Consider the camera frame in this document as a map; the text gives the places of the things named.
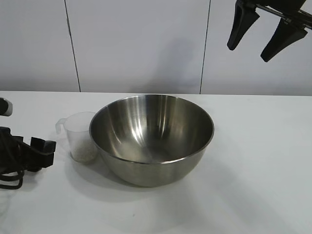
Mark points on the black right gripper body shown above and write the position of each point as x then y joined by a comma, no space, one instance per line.
280,7

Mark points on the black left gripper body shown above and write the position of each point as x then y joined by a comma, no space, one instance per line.
41,153

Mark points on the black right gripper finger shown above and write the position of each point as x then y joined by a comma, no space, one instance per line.
240,26
280,40

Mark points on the white rice grains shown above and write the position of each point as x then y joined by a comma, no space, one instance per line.
83,154

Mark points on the clear plastic measuring cup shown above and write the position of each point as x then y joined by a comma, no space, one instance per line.
78,126

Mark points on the stainless steel mixing bowl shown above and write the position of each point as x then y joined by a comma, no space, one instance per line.
146,170

